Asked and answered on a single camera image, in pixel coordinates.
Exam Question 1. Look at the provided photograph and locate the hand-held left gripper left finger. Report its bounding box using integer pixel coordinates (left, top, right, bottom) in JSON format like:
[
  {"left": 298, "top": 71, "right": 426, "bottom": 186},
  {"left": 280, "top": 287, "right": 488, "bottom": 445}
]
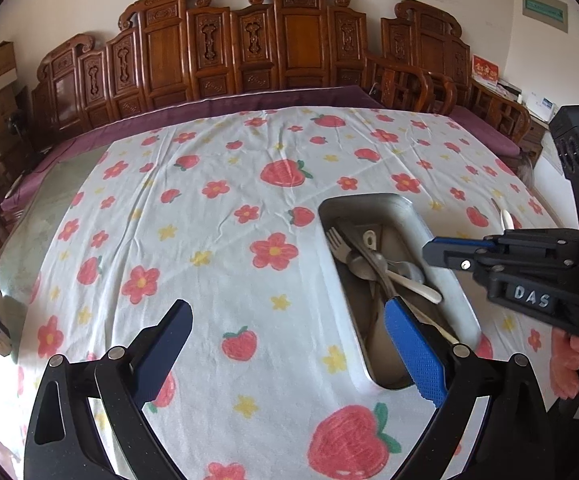
[{"left": 22, "top": 299, "right": 194, "bottom": 480}]

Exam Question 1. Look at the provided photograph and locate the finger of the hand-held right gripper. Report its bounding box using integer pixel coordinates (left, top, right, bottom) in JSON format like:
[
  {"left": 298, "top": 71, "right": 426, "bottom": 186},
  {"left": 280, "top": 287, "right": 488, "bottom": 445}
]
[
  {"left": 421, "top": 241, "right": 505, "bottom": 274},
  {"left": 431, "top": 233, "right": 505, "bottom": 252}
]

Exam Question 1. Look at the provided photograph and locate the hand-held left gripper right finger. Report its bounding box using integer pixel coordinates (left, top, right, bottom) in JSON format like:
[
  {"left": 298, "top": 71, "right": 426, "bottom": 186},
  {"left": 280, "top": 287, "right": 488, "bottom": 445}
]
[{"left": 383, "top": 297, "right": 553, "bottom": 480}]

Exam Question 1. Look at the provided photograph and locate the light wooden chopstick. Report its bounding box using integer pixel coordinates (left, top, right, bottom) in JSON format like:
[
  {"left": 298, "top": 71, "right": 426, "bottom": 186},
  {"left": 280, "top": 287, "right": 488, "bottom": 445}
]
[{"left": 409, "top": 305, "right": 463, "bottom": 347}]

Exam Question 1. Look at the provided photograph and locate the white ceramic spoon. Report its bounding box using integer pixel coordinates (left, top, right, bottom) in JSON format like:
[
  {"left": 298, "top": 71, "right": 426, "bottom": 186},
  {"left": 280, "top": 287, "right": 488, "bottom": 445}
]
[{"left": 386, "top": 261, "right": 443, "bottom": 305}]

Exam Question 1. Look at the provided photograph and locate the rectangular metal tray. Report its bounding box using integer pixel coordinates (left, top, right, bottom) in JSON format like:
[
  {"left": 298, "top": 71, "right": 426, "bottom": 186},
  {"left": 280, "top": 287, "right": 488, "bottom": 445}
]
[{"left": 318, "top": 192, "right": 481, "bottom": 392}]

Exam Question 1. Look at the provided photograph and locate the metal spoon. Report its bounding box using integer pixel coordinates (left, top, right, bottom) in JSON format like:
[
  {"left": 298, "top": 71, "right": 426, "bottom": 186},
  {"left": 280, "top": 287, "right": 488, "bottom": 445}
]
[{"left": 347, "top": 253, "right": 397, "bottom": 306}]

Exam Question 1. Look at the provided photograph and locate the metal fork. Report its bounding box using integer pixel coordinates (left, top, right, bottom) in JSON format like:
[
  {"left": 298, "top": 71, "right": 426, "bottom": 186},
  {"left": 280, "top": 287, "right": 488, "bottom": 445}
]
[{"left": 326, "top": 226, "right": 401, "bottom": 311}]

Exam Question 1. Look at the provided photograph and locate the purple armchair cushion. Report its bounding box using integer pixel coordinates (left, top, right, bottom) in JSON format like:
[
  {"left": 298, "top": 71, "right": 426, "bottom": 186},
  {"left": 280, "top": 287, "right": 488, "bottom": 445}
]
[{"left": 449, "top": 105, "right": 521, "bottom": 157}]

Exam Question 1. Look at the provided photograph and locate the strawberry flower printed tablecloth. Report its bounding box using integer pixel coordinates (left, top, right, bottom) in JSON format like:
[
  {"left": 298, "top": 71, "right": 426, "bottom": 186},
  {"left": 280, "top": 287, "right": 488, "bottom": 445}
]
[{"left": 9, "top": 105, "right": 561, "bottom": 480}]

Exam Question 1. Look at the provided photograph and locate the wooden side table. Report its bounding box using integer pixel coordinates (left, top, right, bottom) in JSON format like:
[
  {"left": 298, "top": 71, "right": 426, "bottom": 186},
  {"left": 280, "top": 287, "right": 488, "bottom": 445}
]
[{"left": 518, "top": 115, "right": 550, "bottom": 171}]

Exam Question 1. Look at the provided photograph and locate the stack of papers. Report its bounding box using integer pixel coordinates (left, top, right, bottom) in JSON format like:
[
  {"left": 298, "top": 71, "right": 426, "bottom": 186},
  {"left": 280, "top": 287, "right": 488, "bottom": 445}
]
[{"left": 497, "top": 79, "right": 524, "bottom": 103}]

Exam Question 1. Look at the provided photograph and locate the white device box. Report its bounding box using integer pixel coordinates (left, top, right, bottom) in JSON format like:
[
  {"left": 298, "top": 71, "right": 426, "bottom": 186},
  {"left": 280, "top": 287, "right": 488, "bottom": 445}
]
[{"left": 528, "top": 91, "right": 560, "bottom": 121}]

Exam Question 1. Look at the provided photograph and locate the red card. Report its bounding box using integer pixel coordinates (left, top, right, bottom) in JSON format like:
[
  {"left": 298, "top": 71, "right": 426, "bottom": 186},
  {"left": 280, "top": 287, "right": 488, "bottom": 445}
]
[{"left": 470, "top": 53, "right": 499, "bottom": 84}]

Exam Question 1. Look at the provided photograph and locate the carved wooden armchair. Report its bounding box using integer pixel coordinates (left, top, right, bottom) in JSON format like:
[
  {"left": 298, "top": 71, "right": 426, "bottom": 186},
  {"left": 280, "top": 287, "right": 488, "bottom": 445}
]
[{"left": 381, "top": 0, "right": 533, "bottom": 148}]

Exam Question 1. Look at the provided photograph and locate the purple sofa cushion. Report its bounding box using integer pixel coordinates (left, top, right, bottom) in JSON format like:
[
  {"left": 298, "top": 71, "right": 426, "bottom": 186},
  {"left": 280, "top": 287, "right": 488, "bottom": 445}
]
[{"left": 0, "top": 85, "right": 385, "bottom": 216}]

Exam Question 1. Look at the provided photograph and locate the carved wooden sofa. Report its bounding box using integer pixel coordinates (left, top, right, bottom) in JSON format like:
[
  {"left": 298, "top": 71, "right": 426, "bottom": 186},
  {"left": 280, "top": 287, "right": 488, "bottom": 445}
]
[{"left": 32, "top": 0, "right": 457, "bottom": 135}]

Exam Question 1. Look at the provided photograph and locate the grey wall panel box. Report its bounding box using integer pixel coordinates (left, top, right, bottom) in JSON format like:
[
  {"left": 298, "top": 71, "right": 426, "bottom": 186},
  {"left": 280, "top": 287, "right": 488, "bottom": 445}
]
[{"left": 521, "top": 0, "right": 569, "bottom": 35}]

